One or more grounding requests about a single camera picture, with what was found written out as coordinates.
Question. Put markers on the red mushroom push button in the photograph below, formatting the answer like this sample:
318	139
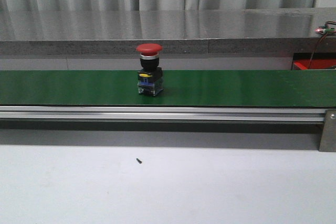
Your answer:
150	77

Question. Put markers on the green conveyor belt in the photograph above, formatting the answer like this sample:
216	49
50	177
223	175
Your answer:
251	88

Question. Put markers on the red plastic tray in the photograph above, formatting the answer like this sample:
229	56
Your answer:
304	64

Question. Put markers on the grey stone counter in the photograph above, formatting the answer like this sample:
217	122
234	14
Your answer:
233	31

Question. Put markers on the aluminium conveyor frame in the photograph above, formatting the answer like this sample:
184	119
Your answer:
305	115

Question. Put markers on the metal conveyor support bracket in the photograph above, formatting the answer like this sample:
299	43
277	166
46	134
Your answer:
328	140

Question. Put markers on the small green circuit board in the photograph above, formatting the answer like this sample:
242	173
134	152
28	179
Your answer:
324	30

